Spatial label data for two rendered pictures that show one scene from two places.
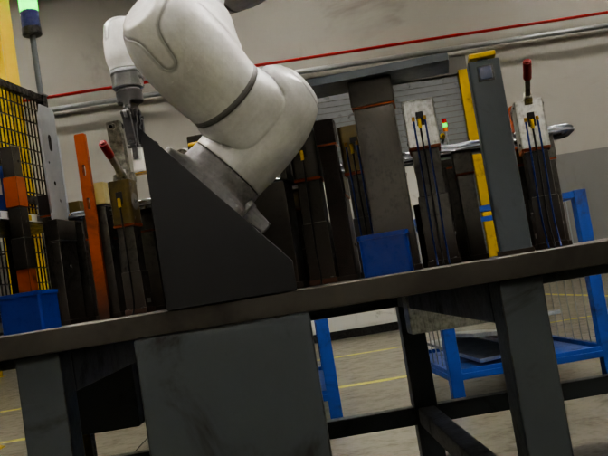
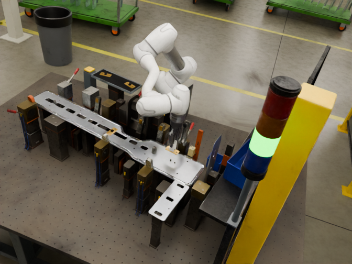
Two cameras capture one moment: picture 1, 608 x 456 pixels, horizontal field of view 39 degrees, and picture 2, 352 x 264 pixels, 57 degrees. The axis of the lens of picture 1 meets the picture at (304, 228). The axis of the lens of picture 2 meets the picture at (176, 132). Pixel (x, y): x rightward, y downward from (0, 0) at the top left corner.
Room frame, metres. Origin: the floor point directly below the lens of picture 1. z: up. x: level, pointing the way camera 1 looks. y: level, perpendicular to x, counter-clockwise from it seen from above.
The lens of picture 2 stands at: (3.83, 0.85, 2.43)
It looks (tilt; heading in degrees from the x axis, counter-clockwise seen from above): 39 degrees down; 196
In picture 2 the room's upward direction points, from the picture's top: 9 degrees clockwise
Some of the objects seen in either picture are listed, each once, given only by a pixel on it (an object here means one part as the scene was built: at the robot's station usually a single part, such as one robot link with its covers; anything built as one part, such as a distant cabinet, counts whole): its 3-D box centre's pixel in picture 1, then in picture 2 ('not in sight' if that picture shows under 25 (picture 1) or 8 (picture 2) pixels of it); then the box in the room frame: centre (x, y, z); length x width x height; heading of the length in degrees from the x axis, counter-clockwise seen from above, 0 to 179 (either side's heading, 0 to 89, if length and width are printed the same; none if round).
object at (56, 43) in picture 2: not in sight; (55, 36); (0.21, -2.18, 0.36); 0.50 x 0.50 x 0.73
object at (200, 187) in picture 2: (80, 261); (196, 206); (2.57, 0.68, 0.88); 0.08 x 0.08 x 0.36; 81
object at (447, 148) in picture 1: (314, 176); (109, 131); (2.33, -0.05, 1.00); 1.38 x 0.22 x 0.02; 81
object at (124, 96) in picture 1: (130, 106); (176, 125); (2.40, 0.43, 1.29); 0.08 x 0.07 x 0.09; 171
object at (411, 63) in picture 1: (368, 78); (116, 80); (1.96, -0.21, 1.16); 0.37 x 0.14 x 0.02; 81
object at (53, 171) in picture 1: (52, 163); (212, 160); (2.45, 0.69, 1.17); 0.12 x 0.01 x 0.34; 171
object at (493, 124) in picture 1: (498, 157); (90, 95); (1.92, -0.46, 0.92); 0.08 x 0.08 x 0.44; 81
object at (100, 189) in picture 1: (109, 249); (188, 167); (2.29, 0.53, 0.88); 0.04 x 0.04 x 0.37; 81
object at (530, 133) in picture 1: (539, 175); (68, 102); (2.06, -0.58, 0.88); 0.12 x 0.07 x 0.36; 171
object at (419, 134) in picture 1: (431, 184); (92, 112); (2.10, -0.33, 0.90); 0.13 x 0.08 x 0.41; 171
